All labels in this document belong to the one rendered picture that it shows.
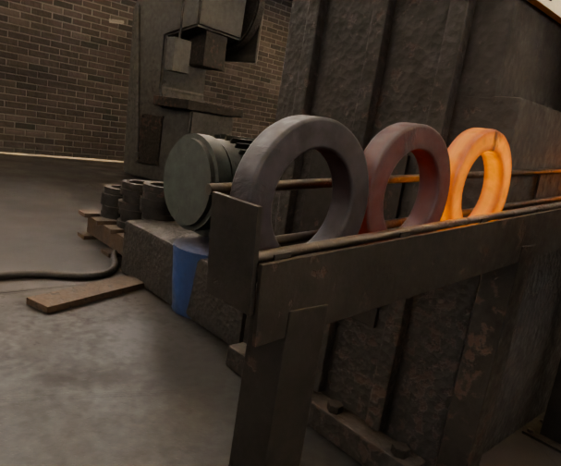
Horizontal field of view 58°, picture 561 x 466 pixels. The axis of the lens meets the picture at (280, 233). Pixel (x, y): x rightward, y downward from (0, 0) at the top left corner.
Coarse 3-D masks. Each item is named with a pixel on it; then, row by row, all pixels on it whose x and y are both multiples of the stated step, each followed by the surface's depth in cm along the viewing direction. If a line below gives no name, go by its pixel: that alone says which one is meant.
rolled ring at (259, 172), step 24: (288, 120) 51; (312, 120) 51; (264, 144) 49; (288, 144) 50; (312, 144) 52; (336, 144) 54; (240, 168) 50; (264, 168) 48; (336, 168) 58; (360, 168) 58; (240, 192) 49; (264, 192) 49; (336, 192) 60; (360, 192) 59; (264, 216) 50; (336, 216) 59; (360, 216) 60; (264, 240) 51; (312, 240) 59
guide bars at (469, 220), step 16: (528, 208) 88; (544, 208) 92; (432, 224) 68; (448, 224) 70; (464, 224) 73; (320, 240) 54; (336, 240) 55; (352, 240) 57; (368, 240) 59; (272, 256) 49; (288, 256) 50
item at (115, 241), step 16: (112, 192) 269; (128, 192) 251; (144, 192) 234; (160, 192) 231; (112, 208) 270; (128, 208) 252; (144, 208) 235; (160, 208) 233; (96, 224) 263; (112, 224) 268; (112, 240) 260
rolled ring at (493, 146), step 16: (480, 128) 77; (464, 144) 73; (480, 144) 74; (496, 144) 77; (464, 160) 72; (496, 160) 80; (464, 176) 73; (496, 176) 82; (448, 192) 72; (496, 192) 82; (448, 208) 73; (480, 208) 83; (496, 208) 83
